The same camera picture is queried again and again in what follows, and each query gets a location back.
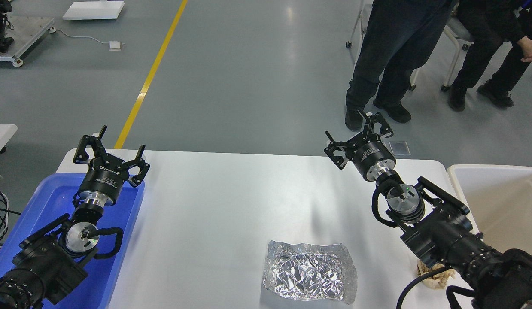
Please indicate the standing person in black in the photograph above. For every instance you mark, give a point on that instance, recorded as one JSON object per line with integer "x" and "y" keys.
{"x": 400, "y": 38}

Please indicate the aluminium foil sheet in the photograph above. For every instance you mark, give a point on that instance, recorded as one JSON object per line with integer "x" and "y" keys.
{"x": 307, "y": 272}

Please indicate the white foam board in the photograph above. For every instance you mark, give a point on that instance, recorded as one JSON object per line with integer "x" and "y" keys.
{"x": 94, "y": 10}

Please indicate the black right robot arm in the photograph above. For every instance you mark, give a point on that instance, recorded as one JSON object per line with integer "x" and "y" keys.
{"x": 435, "y": 226}

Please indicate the floor socket plate right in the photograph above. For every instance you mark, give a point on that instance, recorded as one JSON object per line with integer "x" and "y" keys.
{"x": 399, "y": 148}

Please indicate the white power adapter with cable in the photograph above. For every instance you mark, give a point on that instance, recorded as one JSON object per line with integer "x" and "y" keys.
{"x": 112, "y": 45}

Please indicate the crumpled brown paper ball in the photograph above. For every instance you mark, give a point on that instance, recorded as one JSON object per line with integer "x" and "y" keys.
{"x": 437, "y": 281}

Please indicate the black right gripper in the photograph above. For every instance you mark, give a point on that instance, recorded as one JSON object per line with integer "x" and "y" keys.
{"x": 370, "y": 156}

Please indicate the white side table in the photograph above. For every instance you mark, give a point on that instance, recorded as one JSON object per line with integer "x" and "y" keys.
{"x": 6, "y": 133}

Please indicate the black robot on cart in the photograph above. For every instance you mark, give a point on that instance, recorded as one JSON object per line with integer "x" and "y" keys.
{"x": 5, "y": 42}

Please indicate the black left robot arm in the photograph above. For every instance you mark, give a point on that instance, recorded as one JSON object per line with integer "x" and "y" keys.
{"x": 51, "y": 263}

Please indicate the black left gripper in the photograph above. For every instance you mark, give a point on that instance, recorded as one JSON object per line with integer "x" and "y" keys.
{"x": 101, "y": 180}

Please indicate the white plastic bin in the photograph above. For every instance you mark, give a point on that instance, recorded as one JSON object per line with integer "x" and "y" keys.
{"x": 500, "y": 200}

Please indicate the seated person in black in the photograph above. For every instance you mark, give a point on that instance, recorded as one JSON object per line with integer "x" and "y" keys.
{"x": 492, "y": 23}

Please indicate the blue plastic bin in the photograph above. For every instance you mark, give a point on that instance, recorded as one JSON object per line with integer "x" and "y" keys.
{"x": 53, "y": 198}

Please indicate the metal cart platform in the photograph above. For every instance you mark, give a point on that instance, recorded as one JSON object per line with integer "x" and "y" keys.
{"x": 26, "y": 31}

